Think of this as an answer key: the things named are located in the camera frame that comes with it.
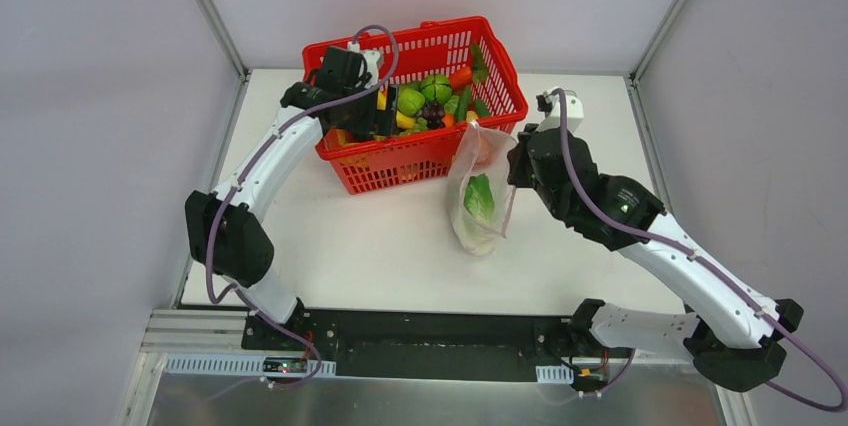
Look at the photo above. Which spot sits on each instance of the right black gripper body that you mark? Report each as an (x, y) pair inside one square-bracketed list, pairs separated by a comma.
[(520, 162)]

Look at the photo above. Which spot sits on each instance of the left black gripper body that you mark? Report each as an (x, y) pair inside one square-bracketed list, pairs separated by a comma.
[(382, 121)]

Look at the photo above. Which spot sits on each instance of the yellow banana toy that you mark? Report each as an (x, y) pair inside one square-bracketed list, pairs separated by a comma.
[(403, 121)]

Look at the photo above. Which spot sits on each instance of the clear zip top bag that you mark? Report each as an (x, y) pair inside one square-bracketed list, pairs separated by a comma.
[(481, 150)]

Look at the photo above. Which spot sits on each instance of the green napa cabbage toy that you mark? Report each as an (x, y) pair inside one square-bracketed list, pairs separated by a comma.
[(478, 198)]

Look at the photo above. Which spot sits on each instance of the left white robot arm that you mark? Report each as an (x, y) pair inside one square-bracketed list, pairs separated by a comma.
[(225, 225)]

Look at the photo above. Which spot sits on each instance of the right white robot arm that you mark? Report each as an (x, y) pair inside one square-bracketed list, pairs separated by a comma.
[(724, 331)]

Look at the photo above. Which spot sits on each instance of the light green round vegetable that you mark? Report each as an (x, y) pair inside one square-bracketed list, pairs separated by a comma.
[(410, 102)]

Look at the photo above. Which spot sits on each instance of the small dark grape bunch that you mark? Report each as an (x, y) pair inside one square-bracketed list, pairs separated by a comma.
[(431, 116)]

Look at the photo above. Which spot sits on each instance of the red plastic shopping basket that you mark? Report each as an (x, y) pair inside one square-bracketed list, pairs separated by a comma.
[(433, 47)]

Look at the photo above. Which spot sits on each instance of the green bell pepper toy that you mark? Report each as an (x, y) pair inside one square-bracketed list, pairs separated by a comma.
[(436, 88)]

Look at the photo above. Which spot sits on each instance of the green cucumber toy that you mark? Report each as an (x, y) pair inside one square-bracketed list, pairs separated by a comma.
[(481, 108), (464, 101)]

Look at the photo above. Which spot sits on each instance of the orange carrot toy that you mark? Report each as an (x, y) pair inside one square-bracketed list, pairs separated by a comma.
[(461, 78)]

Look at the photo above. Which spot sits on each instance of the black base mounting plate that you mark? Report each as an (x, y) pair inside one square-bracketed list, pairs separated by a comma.
[(442, 346)]

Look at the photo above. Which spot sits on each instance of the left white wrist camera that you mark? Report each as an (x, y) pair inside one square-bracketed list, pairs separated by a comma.
[(371, 62)]

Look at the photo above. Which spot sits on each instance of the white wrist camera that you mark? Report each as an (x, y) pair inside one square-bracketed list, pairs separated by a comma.
[(371, 62), (556, 107)]

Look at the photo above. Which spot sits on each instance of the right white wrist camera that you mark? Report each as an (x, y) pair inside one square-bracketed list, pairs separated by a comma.
[(556, 107)]

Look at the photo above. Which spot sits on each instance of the left aluminium frame post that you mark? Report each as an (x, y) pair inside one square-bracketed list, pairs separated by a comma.
[(223, 37)]

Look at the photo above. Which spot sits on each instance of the aluminium frame post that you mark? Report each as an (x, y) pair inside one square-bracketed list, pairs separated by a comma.
[(223, 37), (664, 29)]

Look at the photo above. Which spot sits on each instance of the right aluminium frame post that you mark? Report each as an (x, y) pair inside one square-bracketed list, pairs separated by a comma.
[(664, 29)]

